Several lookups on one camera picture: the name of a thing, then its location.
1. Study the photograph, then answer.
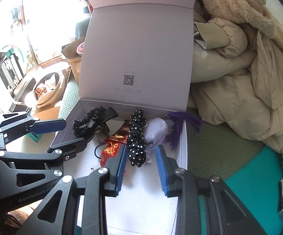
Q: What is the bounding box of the polka dot black scrunchie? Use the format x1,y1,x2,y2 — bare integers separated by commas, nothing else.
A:
127,110,147,168

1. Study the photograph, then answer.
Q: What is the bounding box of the white open gift box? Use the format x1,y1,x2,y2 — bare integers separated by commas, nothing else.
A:
53,0,196,234

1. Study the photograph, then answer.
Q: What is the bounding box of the small brown cardboard box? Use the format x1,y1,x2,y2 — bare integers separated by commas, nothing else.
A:
61,36,85,84

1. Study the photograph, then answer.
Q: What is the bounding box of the cream fleece garment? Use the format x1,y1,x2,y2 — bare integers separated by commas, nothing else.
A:
202,0,283,50

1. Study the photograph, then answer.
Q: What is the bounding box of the teal bubble mailer mat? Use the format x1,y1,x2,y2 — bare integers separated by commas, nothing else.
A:
189,145,283,234

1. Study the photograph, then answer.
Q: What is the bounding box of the beige puffer jacket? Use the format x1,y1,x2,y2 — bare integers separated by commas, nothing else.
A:
188,16,283,153

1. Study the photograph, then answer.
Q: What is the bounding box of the purple drawstring pouch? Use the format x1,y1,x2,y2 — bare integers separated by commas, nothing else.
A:
144,117,171,164

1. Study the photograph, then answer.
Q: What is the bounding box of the small red candy packet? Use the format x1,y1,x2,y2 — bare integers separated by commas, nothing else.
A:
100,140,121,167

